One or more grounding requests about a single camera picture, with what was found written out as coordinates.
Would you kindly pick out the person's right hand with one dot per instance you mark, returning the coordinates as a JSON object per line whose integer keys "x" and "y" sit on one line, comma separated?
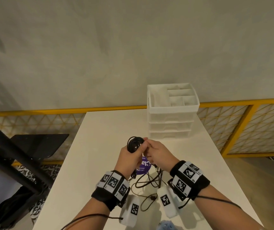
{"x": 161, "y": 155}

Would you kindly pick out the person's left hand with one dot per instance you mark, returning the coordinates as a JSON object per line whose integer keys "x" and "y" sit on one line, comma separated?
{"x": 127, "y": 162}

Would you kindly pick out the white plastic drawer organizer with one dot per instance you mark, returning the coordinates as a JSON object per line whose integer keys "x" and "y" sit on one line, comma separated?
{"x": 170, "y": 122}

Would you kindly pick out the round purple sticker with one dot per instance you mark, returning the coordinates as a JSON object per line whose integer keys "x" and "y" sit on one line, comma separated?
{"x": 144, "y": 168}

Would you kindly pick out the white table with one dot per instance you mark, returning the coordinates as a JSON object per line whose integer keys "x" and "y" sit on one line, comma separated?
{"x": 98, "y": 146}

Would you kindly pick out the black marker wristband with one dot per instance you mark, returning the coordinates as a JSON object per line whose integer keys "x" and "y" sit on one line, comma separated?
{"x": 103, "y": 198}
{"x": 201, "y": 184}

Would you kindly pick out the blue denim clothing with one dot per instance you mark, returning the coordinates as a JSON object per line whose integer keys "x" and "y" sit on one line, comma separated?
{"x": 167, "y": 226}

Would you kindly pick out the yellow metal lattice fence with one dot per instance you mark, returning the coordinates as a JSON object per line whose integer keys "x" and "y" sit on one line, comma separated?
{"x": 55, "y": 111}

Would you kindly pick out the black metal stand pole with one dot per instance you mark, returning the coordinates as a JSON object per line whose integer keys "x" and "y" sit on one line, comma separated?
{"x": 15, "y": 155}

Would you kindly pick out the black bag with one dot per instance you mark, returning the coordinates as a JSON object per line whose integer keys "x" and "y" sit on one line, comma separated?
{"x": 10, "y": 208}

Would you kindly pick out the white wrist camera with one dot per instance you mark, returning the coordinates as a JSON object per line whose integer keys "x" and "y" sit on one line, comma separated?
{"x": 127, "y": 220}
{"x": 170, "y": 210}

